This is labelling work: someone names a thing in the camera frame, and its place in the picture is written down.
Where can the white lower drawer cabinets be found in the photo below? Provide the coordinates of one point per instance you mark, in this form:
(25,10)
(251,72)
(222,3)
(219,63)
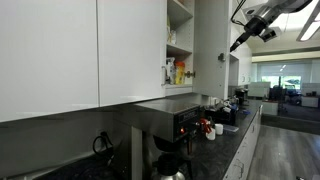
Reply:
(240,164)

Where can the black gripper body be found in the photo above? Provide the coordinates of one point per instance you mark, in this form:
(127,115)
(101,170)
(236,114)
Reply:
(255,26)

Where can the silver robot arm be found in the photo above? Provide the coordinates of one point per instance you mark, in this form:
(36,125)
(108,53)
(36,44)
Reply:
(263,17)

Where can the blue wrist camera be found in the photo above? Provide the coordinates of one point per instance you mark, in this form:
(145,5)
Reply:
(270,33)

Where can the steel coffee carafe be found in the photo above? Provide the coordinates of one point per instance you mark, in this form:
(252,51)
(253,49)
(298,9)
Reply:
(167,168)

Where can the white cabinet door pair left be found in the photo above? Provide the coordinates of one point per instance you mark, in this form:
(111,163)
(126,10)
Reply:
(48,57)

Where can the white canister black lid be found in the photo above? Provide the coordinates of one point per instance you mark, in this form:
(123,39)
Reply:
(170,69)

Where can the steel coffee brewer machine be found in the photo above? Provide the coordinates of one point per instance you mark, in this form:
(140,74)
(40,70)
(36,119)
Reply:
(146,130)

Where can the white cup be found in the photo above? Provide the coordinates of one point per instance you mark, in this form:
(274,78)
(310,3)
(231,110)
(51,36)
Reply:
(219,129)

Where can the yellow creamer bottle left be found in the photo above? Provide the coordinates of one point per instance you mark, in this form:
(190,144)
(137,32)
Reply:
(180,67)

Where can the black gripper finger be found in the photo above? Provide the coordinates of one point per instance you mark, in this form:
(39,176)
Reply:
(241,39)

